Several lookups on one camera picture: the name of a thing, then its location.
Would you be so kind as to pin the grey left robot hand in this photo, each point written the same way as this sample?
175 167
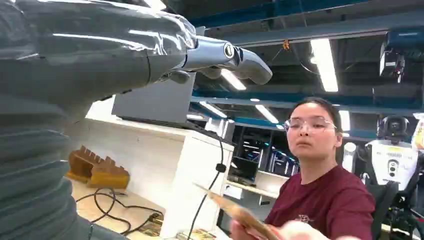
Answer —
99 46

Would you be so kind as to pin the tan card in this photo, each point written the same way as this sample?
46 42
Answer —
238 213

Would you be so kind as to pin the grey laptop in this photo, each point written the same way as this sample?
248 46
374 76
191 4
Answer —
155 102

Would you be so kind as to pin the wooden card box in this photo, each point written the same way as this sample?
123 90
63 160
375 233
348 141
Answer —
96 167

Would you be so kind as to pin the white desk partition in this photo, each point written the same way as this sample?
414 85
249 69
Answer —
165 165

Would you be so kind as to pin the ribbed grey left arm sleeve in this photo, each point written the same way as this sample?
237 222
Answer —
33 179

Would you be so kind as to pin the gold card stack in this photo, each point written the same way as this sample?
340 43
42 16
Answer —
197 235

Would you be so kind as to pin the person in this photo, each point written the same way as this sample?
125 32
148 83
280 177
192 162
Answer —
326 185

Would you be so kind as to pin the person's hand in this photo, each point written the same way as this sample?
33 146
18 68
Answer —
291 232

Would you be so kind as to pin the white humanoid robot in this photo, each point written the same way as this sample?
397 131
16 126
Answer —
392 165

